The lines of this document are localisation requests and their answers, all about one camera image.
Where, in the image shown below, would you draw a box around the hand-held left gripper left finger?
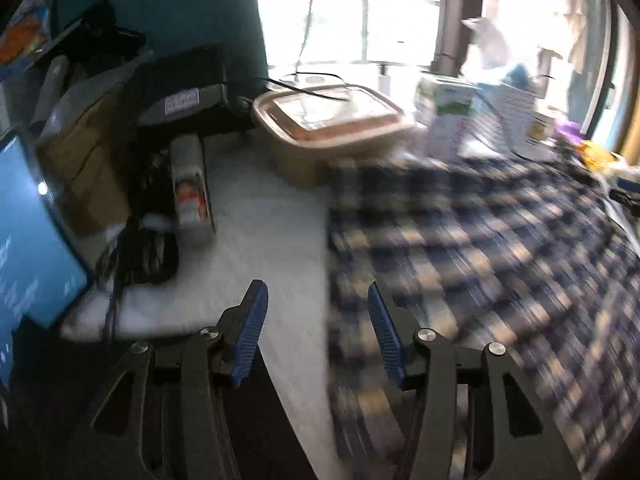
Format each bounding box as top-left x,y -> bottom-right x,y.
65,279 -> 271,480

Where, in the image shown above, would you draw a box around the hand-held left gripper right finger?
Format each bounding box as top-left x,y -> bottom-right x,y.
366,281 -> 581,480

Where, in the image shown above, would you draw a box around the blue plaid pants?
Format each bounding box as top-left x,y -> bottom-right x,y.
325,157 -> 640,480

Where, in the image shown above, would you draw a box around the white textured tablecloth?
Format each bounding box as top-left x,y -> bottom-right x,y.
60,130 -> 351,480

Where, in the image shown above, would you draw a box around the snack box with orange print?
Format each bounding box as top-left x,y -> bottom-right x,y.
170,135 -> 217,246

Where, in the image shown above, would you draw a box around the tan container with lid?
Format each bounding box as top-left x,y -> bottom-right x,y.
251,82 -> 416,188

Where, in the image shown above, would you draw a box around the green and white milk carton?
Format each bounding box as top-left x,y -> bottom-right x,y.
416,76 -> 483,158

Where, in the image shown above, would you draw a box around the brown cardboard box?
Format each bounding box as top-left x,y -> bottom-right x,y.
40,85 -> 133,236

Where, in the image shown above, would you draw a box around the monitor with blue screen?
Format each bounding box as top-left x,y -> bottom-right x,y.
0,130 -> 91,391

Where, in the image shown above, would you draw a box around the cream mug with bear print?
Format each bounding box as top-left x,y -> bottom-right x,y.
520,110 -> 558,158

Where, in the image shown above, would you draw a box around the white perforated plastic basket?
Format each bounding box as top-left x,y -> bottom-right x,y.
470,85 -> 536,156

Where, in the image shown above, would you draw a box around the white gooseneck desk lamp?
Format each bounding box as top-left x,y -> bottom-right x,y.
277,0 -> 346,88

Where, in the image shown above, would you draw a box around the black printer device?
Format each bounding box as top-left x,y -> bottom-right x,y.
137,45 -> 251,126

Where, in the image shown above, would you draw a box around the purple cloth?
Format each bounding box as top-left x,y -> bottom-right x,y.
555,122 -> 583,146

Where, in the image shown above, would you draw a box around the window railing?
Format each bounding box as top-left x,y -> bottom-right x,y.
255,0 -> 441,66

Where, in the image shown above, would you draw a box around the teal curtain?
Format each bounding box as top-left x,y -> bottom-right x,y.
55,0 -> 268,81

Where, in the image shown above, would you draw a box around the colourful printed packet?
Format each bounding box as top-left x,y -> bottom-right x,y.
0,0 -> 56,66

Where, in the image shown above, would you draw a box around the black cable bundle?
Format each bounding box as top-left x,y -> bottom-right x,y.
95,210 -> 180,286

